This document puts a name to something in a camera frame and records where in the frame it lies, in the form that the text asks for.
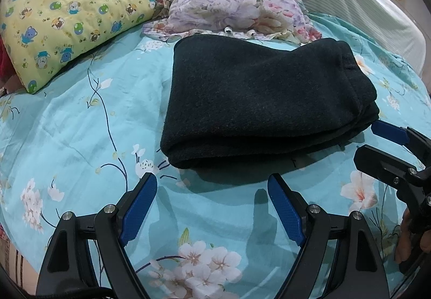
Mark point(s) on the black pants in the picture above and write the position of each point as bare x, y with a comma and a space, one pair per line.
234, 102

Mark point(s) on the pink purple floral pillow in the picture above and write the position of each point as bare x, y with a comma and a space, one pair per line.
242, 19

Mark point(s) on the yellow cartoon print pillow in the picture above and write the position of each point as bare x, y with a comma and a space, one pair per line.
42, 36

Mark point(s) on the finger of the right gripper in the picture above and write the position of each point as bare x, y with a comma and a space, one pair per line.
385, 167
417, 143

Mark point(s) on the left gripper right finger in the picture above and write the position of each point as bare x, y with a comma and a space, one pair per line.
308, 226

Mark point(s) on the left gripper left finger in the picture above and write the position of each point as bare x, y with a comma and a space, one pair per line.
115, 226

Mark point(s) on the person's right hand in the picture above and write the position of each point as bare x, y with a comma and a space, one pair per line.
403, 248

